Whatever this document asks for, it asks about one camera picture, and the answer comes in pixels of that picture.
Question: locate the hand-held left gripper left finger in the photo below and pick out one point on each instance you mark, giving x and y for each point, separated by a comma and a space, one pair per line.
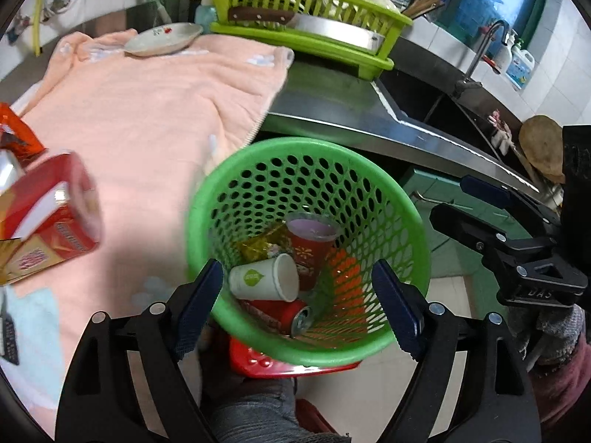
198, 307

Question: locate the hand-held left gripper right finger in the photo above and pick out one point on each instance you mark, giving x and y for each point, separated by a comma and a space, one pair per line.
399, 314

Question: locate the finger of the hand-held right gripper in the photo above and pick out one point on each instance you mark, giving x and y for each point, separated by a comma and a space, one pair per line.
485, 189
471, 230

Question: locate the white paper cup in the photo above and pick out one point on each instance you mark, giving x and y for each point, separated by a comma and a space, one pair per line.
263, 279

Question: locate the red patterned can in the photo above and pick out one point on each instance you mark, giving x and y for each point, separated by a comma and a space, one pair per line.
272, 314

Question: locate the green perforated basket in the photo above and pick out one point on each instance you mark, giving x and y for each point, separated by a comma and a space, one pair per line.
392, 221

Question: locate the yellow plastic bag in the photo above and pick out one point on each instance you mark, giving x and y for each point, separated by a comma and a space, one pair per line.
258, 244

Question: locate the red cup with clear lid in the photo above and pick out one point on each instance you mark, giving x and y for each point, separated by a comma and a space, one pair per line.
309, 249

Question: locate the amber tea bottle red label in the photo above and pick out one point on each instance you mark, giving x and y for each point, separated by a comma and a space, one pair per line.
60, 203

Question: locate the small black packet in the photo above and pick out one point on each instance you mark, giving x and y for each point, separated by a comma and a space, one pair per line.
9, 332

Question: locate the orange snack packet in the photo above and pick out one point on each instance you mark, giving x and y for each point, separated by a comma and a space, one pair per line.
18, 131

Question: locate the person's right forearm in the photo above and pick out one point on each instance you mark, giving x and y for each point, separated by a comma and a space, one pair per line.
565, 387

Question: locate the person's right hand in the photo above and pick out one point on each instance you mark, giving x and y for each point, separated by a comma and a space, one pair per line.
554, 327

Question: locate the round brown board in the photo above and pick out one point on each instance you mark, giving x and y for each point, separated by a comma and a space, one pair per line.
542, 147

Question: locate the red plastic stool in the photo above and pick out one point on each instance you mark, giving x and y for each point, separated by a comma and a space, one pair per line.
258, 362

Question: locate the stainless steel sink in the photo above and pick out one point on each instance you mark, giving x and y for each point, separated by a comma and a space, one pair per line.
443, 101

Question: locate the person's grey trouser leg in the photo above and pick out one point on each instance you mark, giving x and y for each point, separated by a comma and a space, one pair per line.
249, 406

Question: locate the white detergent bottle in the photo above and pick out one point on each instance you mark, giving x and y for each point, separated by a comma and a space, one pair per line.
519, 64

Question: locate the metal faucet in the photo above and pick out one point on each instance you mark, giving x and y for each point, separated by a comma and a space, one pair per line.
480, 50

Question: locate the bundle of chopsticks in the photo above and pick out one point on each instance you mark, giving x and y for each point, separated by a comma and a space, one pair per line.
425, 2

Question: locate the peach flower print towel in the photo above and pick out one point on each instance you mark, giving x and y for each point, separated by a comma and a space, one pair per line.
152, 115

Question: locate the white bowl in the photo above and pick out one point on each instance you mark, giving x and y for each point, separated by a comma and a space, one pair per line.
381, 2

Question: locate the green dish rack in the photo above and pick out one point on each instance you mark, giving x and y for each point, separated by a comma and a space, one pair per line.
323, 16

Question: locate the white plate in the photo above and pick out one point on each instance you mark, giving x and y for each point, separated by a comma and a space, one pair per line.
161, 39

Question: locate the light blue bottle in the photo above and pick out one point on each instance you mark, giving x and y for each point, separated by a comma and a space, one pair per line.
205, 16

